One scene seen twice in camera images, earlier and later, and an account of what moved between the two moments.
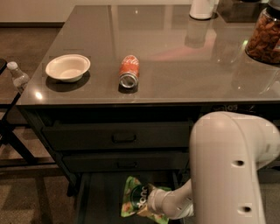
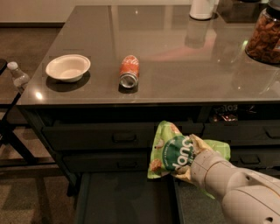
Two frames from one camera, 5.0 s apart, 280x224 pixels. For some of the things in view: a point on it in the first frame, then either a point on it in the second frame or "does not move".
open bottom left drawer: [99, 195] does not move
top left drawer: [119, 135] does not move
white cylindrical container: [203, 10] does not move
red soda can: [129, 70] does not move
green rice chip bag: [135, 198] to [171, 151]
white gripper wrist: [156, 199] to [203, 168]
